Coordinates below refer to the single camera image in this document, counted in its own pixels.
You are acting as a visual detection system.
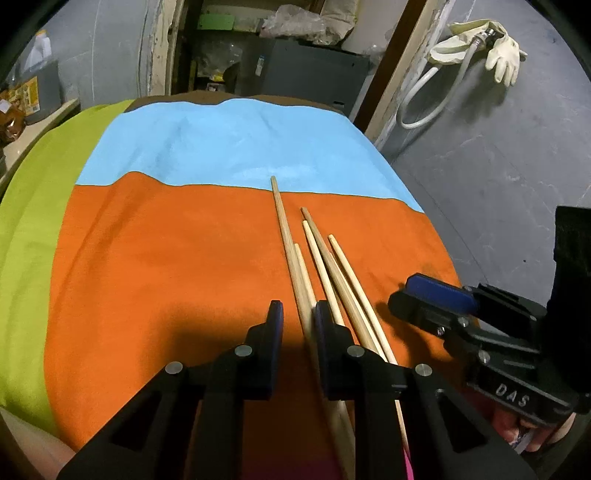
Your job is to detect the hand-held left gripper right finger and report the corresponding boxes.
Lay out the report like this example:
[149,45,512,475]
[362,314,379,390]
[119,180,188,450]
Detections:
[314,300,536,480]

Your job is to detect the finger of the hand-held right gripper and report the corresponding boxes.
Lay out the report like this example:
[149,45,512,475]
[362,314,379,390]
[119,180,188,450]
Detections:
[405,273,479,315]
[388,289,468,346]

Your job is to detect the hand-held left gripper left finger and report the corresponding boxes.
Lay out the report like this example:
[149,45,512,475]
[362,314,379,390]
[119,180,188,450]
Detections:
[58,300,284,480]

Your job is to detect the person's right hand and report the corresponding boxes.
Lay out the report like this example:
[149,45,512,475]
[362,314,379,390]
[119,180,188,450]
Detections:
[492,408,578,455]

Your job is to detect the colourful striped cloth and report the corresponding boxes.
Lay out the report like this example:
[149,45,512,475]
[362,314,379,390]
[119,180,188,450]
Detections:
[0,90,468,480]

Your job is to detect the cream rubber glove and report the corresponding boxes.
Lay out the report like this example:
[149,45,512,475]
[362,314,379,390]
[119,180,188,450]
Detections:
[485,30,528,88]

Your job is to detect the white rubber gloves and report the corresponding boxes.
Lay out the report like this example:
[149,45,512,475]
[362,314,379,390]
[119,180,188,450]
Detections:
[427,19,491,66]

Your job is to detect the dark grey storage box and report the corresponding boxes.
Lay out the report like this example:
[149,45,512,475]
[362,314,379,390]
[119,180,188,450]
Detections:
[256,39,371,117]

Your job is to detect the white pillow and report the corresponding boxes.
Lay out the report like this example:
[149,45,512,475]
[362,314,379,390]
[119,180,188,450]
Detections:
[318,0,357,34]

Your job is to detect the clear plastic bag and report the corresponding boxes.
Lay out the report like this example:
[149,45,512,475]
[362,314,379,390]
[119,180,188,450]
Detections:
[259,4,343,45]

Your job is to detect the green box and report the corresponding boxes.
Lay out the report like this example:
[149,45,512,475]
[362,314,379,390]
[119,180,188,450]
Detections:
[199,13,238,33]

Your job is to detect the white hose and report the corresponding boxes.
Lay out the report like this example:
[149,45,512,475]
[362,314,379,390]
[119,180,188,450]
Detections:
[396,30,491,131]

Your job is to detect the wooden door frame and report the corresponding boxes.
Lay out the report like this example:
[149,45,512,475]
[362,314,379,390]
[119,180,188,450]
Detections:
[142,0,445,149]

